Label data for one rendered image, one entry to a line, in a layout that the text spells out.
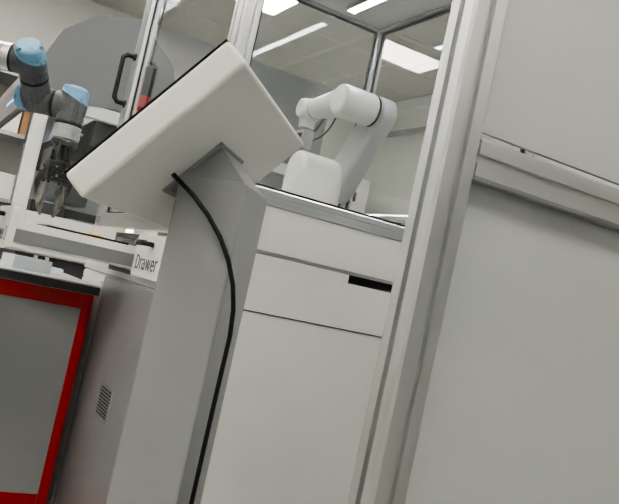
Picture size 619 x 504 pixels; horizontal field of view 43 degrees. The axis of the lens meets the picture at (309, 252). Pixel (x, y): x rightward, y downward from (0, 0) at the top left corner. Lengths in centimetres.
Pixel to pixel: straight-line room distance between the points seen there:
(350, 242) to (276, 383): 39
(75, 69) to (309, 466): 180
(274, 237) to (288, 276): 10
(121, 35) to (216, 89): 205
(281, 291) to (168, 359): 62
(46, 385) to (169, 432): 114
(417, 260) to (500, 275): 11
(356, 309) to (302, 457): 39
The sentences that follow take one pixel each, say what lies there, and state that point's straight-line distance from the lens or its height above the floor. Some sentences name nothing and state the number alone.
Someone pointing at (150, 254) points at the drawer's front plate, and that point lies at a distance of 200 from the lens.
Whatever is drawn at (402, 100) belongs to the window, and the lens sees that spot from 208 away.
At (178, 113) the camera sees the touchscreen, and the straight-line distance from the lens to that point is 116.
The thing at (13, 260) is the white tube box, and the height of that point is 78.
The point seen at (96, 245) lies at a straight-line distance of 216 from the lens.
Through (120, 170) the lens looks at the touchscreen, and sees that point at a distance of 119.
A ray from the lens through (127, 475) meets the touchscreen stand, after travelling 136.
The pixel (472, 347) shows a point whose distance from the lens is 79.
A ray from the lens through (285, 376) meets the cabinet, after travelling 191.
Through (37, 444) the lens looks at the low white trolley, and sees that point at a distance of 246.
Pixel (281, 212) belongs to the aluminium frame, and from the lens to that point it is 187.
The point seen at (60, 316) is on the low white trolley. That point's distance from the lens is 240.
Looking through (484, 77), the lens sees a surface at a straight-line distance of 77.
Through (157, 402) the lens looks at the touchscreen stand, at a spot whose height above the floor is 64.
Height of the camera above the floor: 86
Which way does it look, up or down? 3 degrees up
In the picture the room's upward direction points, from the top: 12 degrees clockwise
